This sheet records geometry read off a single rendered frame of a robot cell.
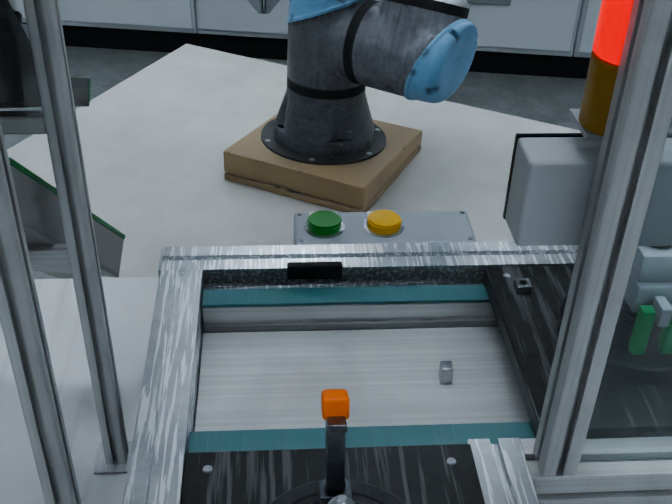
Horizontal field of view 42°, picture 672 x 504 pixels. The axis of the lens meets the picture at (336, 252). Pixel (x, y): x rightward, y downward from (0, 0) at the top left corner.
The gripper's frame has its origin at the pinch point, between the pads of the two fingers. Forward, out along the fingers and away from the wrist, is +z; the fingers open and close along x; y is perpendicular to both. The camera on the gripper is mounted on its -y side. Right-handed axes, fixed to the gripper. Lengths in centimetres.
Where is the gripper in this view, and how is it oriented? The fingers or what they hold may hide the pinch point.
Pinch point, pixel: (263, 3)
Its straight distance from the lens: 89.9
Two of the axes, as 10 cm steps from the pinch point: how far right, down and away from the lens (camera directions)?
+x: -10.0, 0.2, -0.7
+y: -0.6, -5.7, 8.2
